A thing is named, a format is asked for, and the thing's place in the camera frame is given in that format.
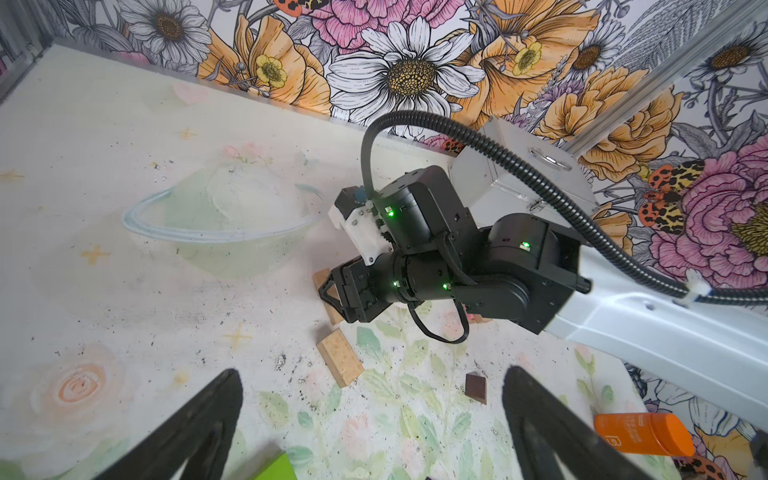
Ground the natural wood block with hole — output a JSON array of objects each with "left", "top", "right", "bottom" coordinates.
[{"left": 313, "top": 268, "right": 345, "bottom": 325}]

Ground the silver metal first-aid case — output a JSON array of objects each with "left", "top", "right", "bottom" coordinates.
[{"left": 449, "top": 119, "right": 598, "bottom": 227}]

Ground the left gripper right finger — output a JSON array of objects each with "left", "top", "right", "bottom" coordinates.
[{"left": 502, "top": 366, "right": 649, "bottom": 479}]

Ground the natural wood block lower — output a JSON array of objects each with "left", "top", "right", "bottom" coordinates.
[{"left": 317, "top": 344, "right": 364, "bottom": 388}]

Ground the orange plastic bottle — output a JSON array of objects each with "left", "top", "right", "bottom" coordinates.
[{"left": 593, "top": 412, "right": 695, "bottom": 457}]

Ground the dark brown wood block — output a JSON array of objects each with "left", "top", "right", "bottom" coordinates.
[{"left": 464, "top": 373, "right": 487, "bottom": 405}]

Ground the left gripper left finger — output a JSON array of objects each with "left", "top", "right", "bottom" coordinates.
[{"left": 98, "top": 369, "right": 243, "bottom": 479}]

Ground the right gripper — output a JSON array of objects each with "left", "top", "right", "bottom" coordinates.
[{"left": 317, "top": 256, "right": 396, "bottom": 324}]

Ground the green wood block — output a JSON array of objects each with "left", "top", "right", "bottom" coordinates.
[{"left": 253, "top": 452, "right": 297, "bottom": 480}]

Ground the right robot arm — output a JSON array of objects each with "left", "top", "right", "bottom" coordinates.
[{"left": 318, "top": 166, "right": 767, "bottom": 426}]

